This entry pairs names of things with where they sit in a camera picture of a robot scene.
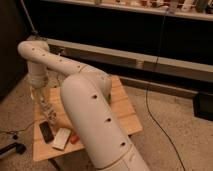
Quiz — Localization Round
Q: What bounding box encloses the clear plastic bottle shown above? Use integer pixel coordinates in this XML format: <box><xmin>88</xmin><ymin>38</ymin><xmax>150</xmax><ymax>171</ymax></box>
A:
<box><xmin>34</xmin><ymin>91</ymin><xmax>57</xmax><ymax>125</ymax></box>

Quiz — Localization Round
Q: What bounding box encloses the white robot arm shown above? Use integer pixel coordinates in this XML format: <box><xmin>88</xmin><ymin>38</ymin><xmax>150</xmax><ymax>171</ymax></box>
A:
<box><xmin>18</xmin><ymin>41</ymin><xmax>150</xmax><ymax>171</ymax></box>

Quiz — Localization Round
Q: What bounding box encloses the black smartphone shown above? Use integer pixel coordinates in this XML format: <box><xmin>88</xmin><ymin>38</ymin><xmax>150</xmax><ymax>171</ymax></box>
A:
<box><xmin>39</xmin><ymin>121</ymin><xmax>54</xmax><ymax>143</ymax></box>

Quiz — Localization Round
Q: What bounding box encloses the wooden board table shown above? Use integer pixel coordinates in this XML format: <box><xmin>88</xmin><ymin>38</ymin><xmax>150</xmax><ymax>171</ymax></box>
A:
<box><xmin>33</xmin><ymin>76</ymin><xmax>142</xmax><ymax>161</ymax></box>

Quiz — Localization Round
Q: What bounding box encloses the white rectangular box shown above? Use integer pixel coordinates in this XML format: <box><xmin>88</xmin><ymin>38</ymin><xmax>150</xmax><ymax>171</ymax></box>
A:
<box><xmin>52</xmin><ymin>128</ymin><xmax>71</xmax><ymax>150</ymax></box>

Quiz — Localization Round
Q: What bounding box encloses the red orange cylindrical object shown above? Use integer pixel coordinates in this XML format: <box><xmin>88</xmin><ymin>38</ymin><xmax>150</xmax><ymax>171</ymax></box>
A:
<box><xmin>69</xmin><ymin>132</ymin><xmax>80</xmax><ymax>144</ymax></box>

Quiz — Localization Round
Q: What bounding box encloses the black tool on floor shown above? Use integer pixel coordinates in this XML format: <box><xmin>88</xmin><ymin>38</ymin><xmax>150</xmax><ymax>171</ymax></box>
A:
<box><xmin>0</xmin><ymin>142</ymin><xmax>26</xmax><ymax>159</ymax></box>

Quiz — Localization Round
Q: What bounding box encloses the long metal shelf beam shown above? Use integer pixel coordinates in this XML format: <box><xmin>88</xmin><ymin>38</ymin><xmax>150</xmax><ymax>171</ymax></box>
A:
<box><xmin>40</xmin><ymin>37</ymin><xmax>213</xmax><ymax>83</ymax></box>

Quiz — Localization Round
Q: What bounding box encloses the black box at right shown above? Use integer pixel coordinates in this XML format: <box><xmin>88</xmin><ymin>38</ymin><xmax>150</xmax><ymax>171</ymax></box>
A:
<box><xmin>193</xmin><ymin>92</ymin><xmax>213</xmax><ymax>121</ymax></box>

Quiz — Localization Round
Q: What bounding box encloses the thin floor cable left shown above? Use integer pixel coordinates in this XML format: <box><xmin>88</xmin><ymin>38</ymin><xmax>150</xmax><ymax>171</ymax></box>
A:
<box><xmin>0</xmin><ymin>120</ymin><xmax>36</xmax><ymax>140</ymax></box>

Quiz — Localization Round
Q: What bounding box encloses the black power cable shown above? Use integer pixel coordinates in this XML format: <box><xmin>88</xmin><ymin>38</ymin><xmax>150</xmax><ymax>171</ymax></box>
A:
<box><xmin>144</xmin><ymin>6</ymin><xmax>186</xmax><ymax>171</ymax></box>

